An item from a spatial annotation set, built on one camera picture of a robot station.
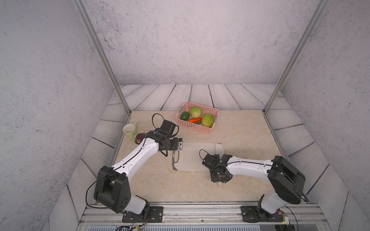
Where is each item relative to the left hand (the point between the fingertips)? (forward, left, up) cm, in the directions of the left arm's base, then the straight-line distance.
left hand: (177, 145), depth 85 cm
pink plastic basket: (+44, -5, -10) cm, 45 cm away
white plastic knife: (+4, -27, -13) cm, 30 cm away
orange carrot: (+29, -12, -11) cm, 33 cm away
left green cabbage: (+33, -13, -6) cm, 36 cm away
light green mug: (+17, +33, -5) cm, 37 cm away
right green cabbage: (+24, -21, -5) cm, 32 cm away
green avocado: (+33, -4, -10) cm, 34 cm away
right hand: (-15, -23, -13) cm, 30 cm away
